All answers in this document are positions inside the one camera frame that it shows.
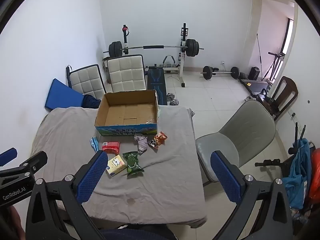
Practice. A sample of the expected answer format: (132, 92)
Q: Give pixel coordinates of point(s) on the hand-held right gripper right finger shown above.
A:
(225, 177)

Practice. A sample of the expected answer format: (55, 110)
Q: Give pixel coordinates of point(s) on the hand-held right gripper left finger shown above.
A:
(93, 177)

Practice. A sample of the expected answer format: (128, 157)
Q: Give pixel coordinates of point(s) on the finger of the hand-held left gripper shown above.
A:
(8, 155)
(30, 162)

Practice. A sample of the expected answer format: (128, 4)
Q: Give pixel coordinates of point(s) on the yellow white snack box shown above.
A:
(116, 165)

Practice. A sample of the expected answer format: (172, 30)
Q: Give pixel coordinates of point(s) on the blue packet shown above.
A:
(94, 143)

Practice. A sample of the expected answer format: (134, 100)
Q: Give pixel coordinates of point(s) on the red packet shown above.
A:
(111, 147)

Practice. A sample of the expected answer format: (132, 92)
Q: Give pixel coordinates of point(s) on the green snack packet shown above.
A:
(132, 163)

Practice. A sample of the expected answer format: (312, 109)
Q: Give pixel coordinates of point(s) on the grey sock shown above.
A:
(142, 143)

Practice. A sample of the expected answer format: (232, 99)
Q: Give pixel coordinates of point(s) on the cardboard box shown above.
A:
(125, 115)

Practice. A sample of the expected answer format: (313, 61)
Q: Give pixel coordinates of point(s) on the orange snack packet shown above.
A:
(158, 140)

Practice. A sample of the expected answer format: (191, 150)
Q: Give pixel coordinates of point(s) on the person's left forearm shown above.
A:
(13, 221)

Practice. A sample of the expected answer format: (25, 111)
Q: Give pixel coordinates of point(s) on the grey office chair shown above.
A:
(250, 130)

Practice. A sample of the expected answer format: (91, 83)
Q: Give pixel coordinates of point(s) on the grey table cloth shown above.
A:
(165, 180)

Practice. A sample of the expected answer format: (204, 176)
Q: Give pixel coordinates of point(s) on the person's dark clothing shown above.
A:
(140, 233)

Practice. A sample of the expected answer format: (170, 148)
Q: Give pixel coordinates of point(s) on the blue hanging clothes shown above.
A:
(300, 180)

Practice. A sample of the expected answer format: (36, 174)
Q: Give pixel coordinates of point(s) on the blue foam mat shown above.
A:
(62, 95)

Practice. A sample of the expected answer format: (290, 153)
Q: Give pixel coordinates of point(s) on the dark blue garment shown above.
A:
(91, 102)

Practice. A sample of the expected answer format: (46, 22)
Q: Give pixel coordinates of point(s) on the black upright poles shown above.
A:
(297, 137)

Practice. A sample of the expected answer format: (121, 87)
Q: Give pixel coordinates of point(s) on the orange bag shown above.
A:
(315, 177)

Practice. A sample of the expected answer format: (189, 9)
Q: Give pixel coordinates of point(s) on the chrome dumbbell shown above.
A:
(175, 102)
(170, 96)

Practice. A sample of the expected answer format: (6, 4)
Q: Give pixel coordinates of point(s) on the white cushioned chair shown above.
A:
(87, 82)
(126, 73)

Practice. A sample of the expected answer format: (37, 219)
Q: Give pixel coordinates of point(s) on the black treadmill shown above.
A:
(257, 86)

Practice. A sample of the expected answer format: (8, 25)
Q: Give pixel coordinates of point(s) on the short barbell with black plates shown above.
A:
(207, 73)

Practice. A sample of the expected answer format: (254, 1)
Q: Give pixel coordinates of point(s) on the black speaker box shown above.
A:
(254, 73)

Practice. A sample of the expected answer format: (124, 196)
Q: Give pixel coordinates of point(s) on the dark wooden chair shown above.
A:
(291, 90)

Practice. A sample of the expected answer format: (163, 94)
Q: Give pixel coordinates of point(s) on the black weight bench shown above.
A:
(156, 82)

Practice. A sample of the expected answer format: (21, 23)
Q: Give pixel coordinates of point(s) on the white weight bench rack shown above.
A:
(183, 55)

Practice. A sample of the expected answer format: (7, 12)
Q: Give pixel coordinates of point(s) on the long barbell with black plates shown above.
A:
(191, 47)

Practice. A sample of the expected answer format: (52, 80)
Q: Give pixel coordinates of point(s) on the window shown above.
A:
(287, 36)

